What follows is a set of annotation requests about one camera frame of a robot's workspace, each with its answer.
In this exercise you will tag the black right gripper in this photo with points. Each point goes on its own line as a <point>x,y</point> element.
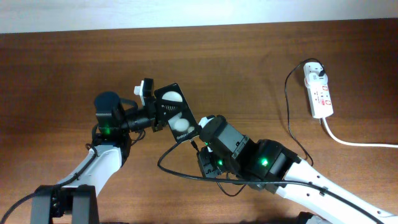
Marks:
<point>204,157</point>

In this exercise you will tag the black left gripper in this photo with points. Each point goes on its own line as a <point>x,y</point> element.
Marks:
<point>158,121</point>

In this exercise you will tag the black Galaxy flip phone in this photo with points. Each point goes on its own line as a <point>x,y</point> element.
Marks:
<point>183,125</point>

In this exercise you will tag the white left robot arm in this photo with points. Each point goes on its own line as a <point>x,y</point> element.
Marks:
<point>107,152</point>

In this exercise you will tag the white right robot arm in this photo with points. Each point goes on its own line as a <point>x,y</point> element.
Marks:
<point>268,165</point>

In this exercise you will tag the white USB charger plug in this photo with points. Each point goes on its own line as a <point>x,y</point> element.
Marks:
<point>314,79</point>

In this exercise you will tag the white power strip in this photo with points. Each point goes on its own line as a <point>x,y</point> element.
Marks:
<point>319,97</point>

